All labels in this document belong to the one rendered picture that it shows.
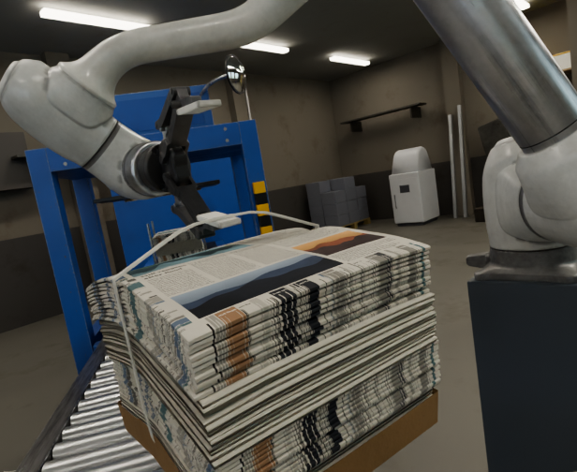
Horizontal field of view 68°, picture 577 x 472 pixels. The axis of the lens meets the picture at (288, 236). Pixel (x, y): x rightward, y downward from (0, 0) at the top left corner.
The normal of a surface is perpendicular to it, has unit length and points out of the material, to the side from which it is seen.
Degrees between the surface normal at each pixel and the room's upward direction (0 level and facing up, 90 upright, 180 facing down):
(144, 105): 90
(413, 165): 72
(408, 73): 90
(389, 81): 90
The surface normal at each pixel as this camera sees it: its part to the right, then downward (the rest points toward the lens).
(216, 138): 0.21, 0.09
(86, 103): 0.58, 0.31
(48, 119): 0.30, 0.43
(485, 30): -0.32, 0.41
